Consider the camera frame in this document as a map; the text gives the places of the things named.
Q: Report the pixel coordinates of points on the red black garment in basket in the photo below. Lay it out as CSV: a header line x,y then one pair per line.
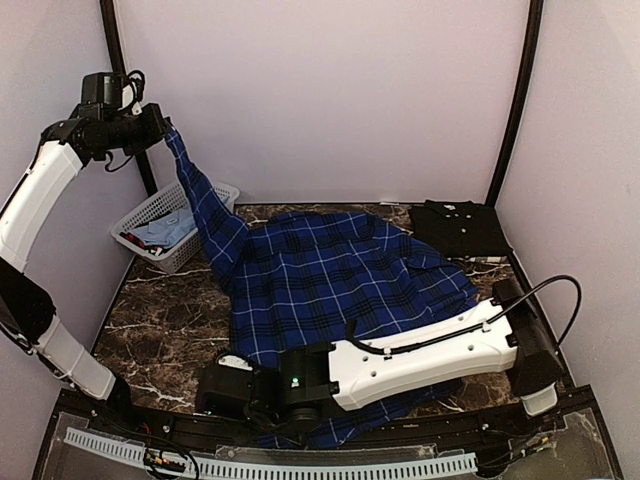
x,y
152,249

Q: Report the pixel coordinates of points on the folded black shirt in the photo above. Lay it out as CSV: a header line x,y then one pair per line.
x,y
459,229

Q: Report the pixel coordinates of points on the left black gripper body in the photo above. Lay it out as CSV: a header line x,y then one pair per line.
x,y
147,131

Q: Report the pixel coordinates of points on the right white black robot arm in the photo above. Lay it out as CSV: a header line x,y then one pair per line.
x,y
331,379

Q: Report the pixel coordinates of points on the right black frame post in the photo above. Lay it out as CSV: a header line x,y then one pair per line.
x,y
525,70

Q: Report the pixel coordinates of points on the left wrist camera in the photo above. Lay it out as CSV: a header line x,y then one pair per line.
x,y
132,92

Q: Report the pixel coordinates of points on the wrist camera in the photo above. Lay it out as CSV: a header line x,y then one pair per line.
x,y
132,92
230,360

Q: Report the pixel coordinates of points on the white slotted cable duct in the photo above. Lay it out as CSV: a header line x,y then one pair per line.
x,y
253,463

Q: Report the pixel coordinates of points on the blue plaid long sleeve shirt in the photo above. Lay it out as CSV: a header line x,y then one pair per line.
x,y
301,277

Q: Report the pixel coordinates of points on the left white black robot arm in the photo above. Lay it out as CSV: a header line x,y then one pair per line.
x,y
111,115

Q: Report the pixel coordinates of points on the light blue shirt in basket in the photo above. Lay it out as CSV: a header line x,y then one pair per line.
x,y
168,230

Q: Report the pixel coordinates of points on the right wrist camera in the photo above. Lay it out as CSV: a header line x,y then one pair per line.
x,y
230,360

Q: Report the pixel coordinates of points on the white plastic mesh basket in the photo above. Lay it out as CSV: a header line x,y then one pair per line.
x,y
219,233

